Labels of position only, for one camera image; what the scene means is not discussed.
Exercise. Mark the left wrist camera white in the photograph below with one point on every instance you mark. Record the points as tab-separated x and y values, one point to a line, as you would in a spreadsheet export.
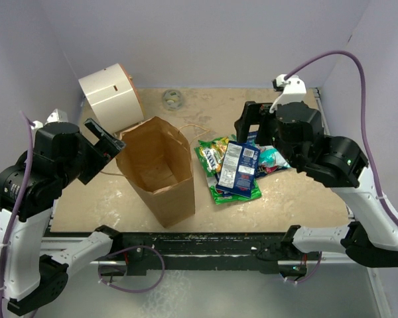
56	116

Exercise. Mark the green snack packet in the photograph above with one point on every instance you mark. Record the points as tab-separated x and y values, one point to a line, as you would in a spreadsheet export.
221	197

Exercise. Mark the blue chips bag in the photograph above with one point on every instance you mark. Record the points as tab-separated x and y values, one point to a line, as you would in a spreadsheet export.
252	137

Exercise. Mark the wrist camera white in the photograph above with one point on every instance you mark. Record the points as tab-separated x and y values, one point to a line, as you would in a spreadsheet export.
292	90
56	116

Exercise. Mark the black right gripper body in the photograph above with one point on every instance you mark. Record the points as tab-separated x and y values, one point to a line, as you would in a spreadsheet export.
268	131

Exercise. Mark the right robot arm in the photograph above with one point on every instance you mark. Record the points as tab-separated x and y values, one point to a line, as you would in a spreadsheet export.
338	163

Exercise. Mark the teal snack packet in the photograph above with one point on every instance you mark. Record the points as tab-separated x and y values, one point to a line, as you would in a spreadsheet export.
270	157

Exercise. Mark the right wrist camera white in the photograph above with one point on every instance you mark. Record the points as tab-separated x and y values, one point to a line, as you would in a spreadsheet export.
292	90

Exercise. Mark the green yellow candy packet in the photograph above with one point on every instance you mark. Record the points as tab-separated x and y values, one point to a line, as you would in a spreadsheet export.
211	154

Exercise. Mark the brown paper bag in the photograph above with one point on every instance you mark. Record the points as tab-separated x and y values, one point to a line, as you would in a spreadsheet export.
158	167

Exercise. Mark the clear plastic tape roll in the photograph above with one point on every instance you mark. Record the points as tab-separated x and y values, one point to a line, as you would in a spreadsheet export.
172	99

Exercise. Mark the red snack packet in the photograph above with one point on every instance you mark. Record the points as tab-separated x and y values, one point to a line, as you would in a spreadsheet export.
263	171

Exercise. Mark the dark blue cookie packet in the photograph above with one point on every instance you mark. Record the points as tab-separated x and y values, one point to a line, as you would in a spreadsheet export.
239	166

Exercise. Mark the white cylindrical container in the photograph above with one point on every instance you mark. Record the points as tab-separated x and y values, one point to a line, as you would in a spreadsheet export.
113	98

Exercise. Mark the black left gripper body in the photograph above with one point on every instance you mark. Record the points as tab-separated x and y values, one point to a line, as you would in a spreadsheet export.
93	159

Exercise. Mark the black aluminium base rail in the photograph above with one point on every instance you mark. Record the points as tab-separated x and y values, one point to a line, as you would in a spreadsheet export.
260	252

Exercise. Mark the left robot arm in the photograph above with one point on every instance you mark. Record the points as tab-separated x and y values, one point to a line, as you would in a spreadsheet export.
58	154

